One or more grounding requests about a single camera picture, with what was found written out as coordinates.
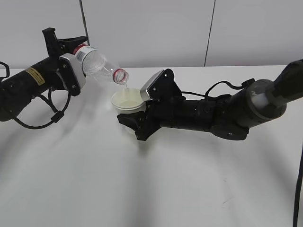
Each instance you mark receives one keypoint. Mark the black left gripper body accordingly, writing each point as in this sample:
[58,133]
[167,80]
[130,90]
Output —
[54,51]

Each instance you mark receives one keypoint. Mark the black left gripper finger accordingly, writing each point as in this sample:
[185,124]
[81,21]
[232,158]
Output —
[70,44]

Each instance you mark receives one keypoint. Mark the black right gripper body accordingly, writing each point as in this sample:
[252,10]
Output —
[158,115]

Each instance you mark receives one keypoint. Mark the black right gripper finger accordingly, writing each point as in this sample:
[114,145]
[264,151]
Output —
[134,121]

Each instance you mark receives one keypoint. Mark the white paper cup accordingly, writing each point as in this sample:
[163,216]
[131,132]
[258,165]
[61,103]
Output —
[128,101]

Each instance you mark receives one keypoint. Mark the clear plastic water bottle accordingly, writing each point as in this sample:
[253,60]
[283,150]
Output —
[96,65]

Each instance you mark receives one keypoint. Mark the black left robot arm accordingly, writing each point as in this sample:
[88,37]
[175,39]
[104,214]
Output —
[17,91]

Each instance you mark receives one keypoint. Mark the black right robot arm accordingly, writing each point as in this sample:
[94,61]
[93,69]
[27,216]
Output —
[226,116]

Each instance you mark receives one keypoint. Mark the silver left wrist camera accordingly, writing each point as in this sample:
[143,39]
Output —
[73,74]

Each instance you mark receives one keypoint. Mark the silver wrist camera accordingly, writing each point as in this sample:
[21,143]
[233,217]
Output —
[73,74]
[160,85]

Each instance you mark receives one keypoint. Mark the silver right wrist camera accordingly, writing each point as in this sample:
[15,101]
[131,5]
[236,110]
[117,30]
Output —
[160,85]

